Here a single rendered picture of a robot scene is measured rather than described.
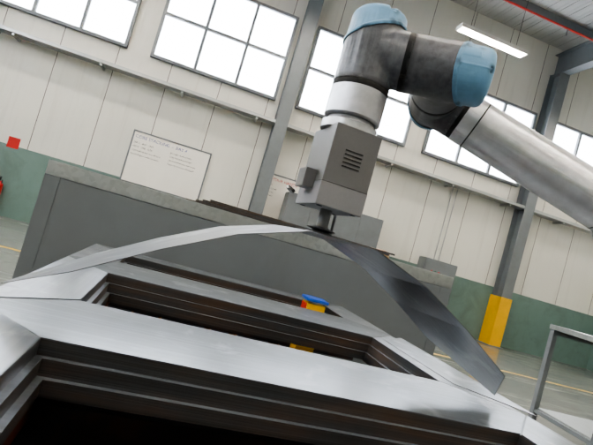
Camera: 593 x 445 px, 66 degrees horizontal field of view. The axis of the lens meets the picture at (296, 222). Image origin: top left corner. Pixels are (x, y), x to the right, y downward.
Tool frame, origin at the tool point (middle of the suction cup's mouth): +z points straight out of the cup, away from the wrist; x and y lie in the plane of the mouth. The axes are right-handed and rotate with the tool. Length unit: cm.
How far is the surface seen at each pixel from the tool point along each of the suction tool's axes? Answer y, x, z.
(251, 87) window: -878, 93, -279
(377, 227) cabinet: -795, 408, -75
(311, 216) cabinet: -806, 268, -58
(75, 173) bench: -82, -43, -2
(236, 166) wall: -879, 110, -117
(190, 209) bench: -81, -11, -1
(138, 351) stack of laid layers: 7.0, -18.2, 15.6
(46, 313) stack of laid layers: -0.1, -28.5, 15.5
